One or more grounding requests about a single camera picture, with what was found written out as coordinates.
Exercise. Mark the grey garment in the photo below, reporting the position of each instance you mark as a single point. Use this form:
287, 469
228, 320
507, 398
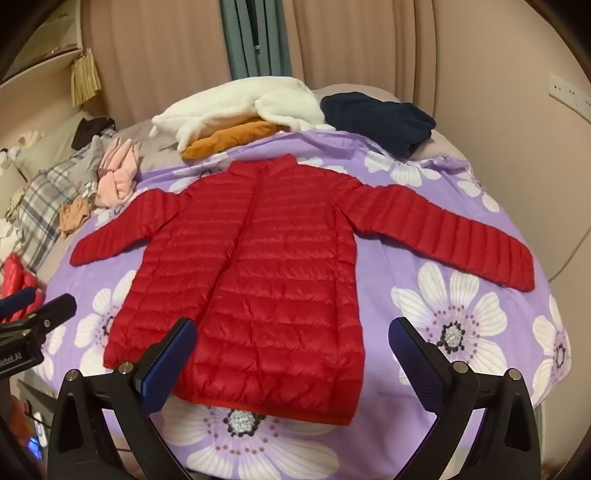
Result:
94, 157

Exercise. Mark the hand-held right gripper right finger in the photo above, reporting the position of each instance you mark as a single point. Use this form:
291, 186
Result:
415, 364

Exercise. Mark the white shelf unit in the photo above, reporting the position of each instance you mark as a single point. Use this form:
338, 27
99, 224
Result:
41, 60

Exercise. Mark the plaid cloth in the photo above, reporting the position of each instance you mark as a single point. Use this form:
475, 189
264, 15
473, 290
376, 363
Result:
41, 203

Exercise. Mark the navy fleece garment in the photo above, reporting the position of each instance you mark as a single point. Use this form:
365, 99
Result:
374, 115

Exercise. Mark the purple floral bedsheet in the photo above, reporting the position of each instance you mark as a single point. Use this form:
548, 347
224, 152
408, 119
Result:
397, 272

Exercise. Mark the orange garment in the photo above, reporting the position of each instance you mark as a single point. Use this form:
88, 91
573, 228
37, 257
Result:
221, 138

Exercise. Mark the tan garment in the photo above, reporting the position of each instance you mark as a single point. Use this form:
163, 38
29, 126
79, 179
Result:
74, 214

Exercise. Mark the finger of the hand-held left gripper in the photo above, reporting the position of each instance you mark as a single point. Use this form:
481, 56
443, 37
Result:
55, 309
18, 299

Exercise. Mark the pink garment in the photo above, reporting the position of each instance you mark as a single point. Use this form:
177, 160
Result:
117, 175

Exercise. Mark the straw tassel hanging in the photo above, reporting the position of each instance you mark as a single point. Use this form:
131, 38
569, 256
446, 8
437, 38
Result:
85, 78

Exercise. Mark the white fleece garment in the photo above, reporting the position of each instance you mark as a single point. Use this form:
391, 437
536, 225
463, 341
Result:
221, 106

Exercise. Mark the white and black plush toy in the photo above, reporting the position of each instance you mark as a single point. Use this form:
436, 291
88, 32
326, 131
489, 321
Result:
7, 157

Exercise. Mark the small shiny red puffer jacket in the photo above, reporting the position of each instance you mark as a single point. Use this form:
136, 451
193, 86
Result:
16, 277

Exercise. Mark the cream pillow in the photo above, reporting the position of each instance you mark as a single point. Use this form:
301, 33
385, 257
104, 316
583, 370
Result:
51, 143

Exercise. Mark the beige plush toy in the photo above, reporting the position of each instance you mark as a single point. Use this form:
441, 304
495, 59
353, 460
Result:
30, 137

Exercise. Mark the teal curtain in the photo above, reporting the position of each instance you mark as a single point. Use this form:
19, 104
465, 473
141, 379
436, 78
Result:
240, 37

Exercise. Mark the white power strip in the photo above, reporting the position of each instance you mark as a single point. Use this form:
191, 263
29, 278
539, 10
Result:
568, 90

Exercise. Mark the blue lit device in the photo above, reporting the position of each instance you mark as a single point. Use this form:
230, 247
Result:
36, 438

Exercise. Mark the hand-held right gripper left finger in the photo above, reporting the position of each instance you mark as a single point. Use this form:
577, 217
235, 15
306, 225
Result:
168, 364

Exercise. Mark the beige curtain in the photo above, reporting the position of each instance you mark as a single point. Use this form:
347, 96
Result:
152, 55

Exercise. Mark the black garment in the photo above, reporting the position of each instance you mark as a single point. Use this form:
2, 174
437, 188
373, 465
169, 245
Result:
92, 129

